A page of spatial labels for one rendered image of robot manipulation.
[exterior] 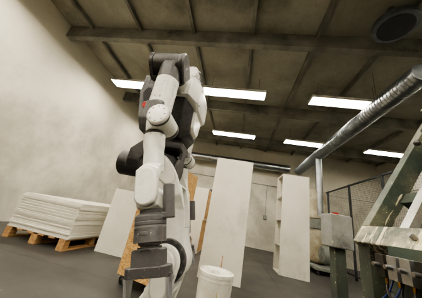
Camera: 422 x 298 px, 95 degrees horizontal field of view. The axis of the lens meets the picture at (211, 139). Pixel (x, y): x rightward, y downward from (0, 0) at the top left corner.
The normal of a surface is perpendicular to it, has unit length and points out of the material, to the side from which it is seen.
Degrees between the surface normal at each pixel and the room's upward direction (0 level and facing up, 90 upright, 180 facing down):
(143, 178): 88
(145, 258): 88
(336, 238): 90
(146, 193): 88
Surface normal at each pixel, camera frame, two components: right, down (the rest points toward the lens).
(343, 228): 0.01, -0.37
